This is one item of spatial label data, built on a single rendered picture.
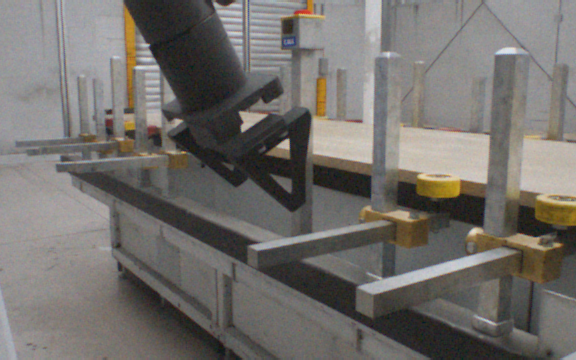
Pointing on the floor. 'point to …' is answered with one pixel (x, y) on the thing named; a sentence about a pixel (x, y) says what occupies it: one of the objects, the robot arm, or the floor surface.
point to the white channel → (371, 54)
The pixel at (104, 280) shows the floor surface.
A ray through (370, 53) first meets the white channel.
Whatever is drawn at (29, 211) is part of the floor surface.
